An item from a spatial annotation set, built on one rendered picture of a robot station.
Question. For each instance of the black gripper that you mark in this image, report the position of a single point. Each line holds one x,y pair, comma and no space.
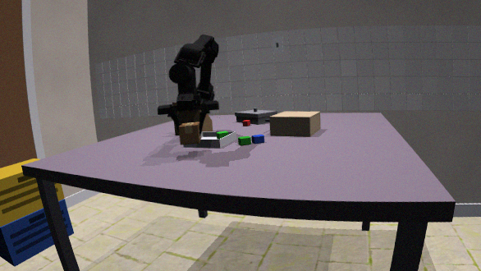
172,110

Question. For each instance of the white square tray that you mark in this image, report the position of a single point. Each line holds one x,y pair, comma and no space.
209,140

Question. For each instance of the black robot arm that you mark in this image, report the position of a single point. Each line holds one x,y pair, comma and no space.
194,56

